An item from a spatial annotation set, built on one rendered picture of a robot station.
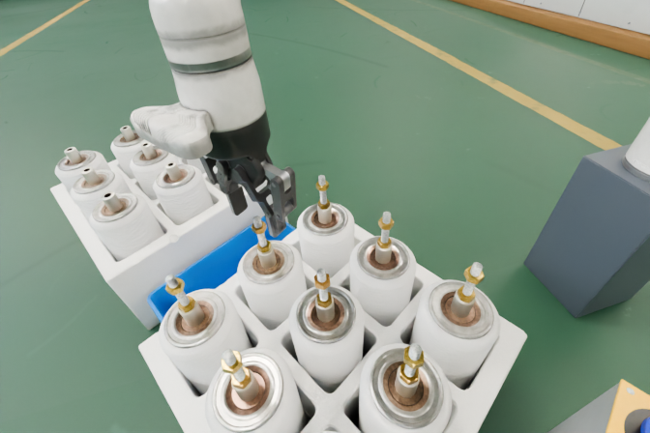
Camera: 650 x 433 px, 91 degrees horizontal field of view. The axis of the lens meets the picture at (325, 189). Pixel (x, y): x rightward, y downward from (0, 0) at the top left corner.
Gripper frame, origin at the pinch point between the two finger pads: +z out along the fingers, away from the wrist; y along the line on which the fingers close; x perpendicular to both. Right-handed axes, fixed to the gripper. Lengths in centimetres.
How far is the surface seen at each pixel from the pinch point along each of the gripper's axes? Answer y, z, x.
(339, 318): -13.2, 9.9, 1.4
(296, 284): -4.6, 11.9, -0.1
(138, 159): 43.0, 9.5, -3.4
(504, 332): -30.9, 17.1, -12.7
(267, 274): -1.4, 9.6, 2.0
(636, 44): -48, 32, -213
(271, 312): -2.6, 15.7, 4.0
